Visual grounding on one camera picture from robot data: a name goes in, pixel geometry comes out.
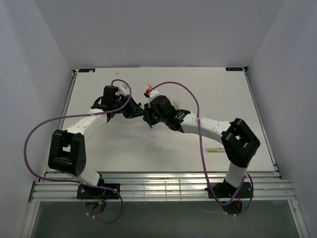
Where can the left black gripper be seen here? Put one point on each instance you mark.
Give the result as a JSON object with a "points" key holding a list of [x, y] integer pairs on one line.
{"points": [[133, 109]]}

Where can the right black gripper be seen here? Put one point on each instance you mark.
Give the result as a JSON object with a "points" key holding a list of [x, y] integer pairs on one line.
{"points": [[148, 109]]}

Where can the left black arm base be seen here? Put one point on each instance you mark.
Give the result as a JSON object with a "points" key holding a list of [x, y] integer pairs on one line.
{"points": [[86, 192]]}

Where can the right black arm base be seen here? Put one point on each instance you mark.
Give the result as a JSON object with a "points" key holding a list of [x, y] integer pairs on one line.
{"points": [[223, 190]]}

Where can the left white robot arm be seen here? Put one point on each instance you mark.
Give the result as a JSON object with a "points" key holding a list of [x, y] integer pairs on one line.
{"points": [[68, 147]]}

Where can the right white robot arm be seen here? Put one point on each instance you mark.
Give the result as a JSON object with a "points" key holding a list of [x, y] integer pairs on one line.
{"points": [[238, 140]]}

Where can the left blue corner label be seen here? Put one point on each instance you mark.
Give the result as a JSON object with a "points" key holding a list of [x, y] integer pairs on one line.
{"points": [[86, 70]]}

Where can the blue corner label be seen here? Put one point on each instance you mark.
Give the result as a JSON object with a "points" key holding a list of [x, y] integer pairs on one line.
{"points": [[234, 69], [86, 70]]}

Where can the yellow highlighter near front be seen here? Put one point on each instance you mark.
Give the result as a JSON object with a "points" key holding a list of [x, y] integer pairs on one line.
{"points": [[214, 150]]}

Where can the right blue corner label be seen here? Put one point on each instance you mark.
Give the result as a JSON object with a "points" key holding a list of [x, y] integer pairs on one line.
{"points": [[234, 69]]}

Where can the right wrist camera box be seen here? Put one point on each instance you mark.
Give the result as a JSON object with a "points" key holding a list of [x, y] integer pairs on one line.
{"points": [[153, 94]]}

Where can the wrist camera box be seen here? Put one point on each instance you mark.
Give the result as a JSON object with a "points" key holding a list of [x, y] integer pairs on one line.
{"points": [[124, 90], [153, 94]]}

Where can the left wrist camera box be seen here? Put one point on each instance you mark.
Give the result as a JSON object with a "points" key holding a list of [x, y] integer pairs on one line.
{"points": [[124, 90]]}

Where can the white wire guard grid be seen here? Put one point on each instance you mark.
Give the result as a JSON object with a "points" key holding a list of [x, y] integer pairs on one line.
{"points": [[157, 191]]}

